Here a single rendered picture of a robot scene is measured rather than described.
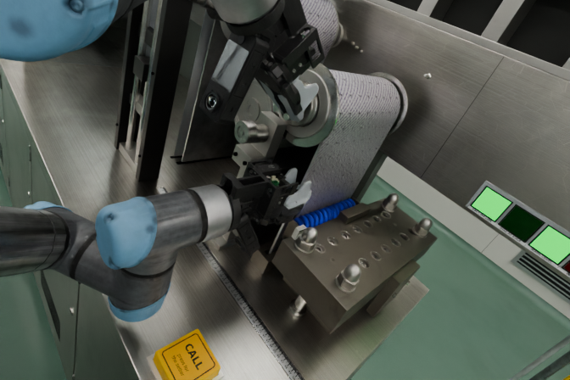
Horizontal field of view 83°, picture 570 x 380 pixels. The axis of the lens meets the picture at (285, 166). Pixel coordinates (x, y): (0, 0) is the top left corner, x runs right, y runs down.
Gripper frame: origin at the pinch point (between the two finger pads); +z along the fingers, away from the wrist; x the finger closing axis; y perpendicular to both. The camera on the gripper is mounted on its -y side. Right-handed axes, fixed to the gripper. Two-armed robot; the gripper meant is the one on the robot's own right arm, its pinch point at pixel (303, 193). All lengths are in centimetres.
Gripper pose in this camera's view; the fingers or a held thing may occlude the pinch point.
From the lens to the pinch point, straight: 62.3
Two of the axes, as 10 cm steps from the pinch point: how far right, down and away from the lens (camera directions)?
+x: -6.4, -5.7, 5.2
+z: 6.9, -1.3, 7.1
